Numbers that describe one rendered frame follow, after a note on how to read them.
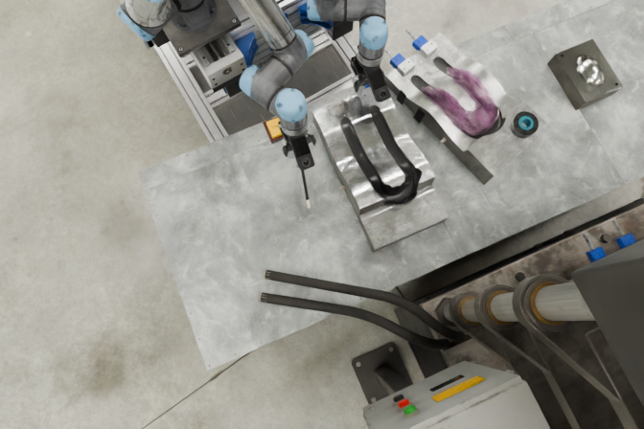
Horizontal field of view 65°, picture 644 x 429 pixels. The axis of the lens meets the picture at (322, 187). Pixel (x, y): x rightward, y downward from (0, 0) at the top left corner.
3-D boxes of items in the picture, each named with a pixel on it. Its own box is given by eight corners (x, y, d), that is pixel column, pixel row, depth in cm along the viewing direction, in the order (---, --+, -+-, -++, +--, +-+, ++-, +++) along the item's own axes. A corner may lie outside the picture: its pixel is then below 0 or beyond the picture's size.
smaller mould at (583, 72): (546, 63, 183) (555, 54, 176) (583, 48, 184) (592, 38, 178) (575, 110, 178) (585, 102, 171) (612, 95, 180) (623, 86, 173)
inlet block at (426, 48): (400, 37, 183) (402, 29, 178) (409, 30, 184) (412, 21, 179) (425, 62, 180) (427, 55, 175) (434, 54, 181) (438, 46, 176)
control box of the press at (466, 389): (342, 364, 233) (367, 428, 91) (402, 336, 236) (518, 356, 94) (361, 412, 227) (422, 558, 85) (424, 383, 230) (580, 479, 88)
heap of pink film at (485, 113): (416, 92, 174) (420, 81, 166) (453, 62, 177) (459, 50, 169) (470, 146, 169) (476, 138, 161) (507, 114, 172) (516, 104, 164)
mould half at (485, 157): (383, 82, 182) (387, 68, 171) (436, 40, 186) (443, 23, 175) (483, 185, 171) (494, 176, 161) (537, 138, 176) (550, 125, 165)
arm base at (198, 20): (162, 5, 163) (151, -14, 153) (203, -16, 165) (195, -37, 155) (183, 41, 160) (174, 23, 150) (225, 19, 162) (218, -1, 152)
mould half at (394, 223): (312, 122, 178) (311, 105, 165) (380, 94, 180) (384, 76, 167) (373, 252, 166) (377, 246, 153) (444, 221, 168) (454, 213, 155)
